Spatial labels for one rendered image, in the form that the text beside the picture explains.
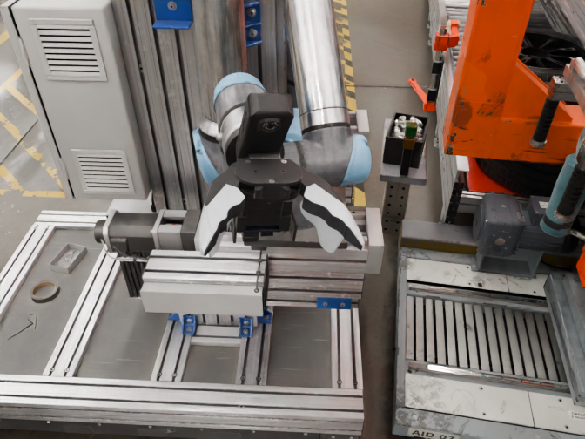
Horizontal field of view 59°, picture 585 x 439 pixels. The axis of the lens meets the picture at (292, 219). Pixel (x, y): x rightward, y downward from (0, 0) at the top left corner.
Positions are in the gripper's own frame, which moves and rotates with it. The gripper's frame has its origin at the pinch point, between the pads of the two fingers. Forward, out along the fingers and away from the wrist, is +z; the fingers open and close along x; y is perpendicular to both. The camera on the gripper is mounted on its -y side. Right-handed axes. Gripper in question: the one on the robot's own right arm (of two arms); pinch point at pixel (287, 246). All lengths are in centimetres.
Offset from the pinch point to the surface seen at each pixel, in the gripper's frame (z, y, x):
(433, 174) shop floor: -169, 108, -126
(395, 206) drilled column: -129, 97, -86
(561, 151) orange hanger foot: -98, 49, -124
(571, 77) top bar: -77, 14, -93
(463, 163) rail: -123, 71, -106
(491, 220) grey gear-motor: -87, 71, -99
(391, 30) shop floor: -369, 101, -174
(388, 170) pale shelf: -116, 70, -71
